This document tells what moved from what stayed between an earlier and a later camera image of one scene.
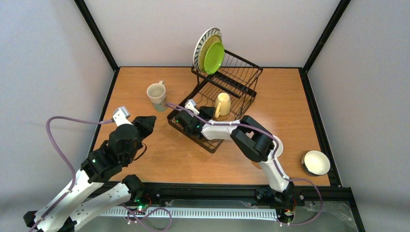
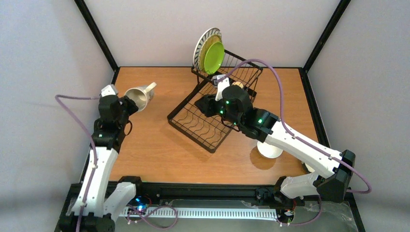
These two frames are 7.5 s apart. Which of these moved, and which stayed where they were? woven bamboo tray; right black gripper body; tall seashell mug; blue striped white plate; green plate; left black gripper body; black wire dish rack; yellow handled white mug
Moved: yellow handled white mug; left black gripper body; right black gripper body; tall seashell mug
Stayed: blue striped white plate; green plate; black wire dish rack; woven bamboo tray
